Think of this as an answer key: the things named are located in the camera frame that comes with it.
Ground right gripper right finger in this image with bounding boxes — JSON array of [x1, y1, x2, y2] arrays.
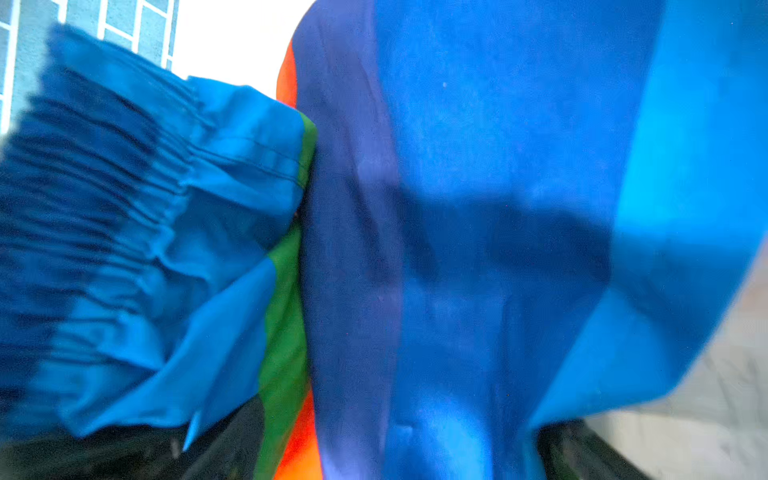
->
[[537, 420, 651, 480]]

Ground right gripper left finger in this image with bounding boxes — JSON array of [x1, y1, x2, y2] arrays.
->
[[1, 396, 264, 479]]

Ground rainbow striped shorts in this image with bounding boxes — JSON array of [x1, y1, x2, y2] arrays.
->
[[1, 1, 767, 479]]

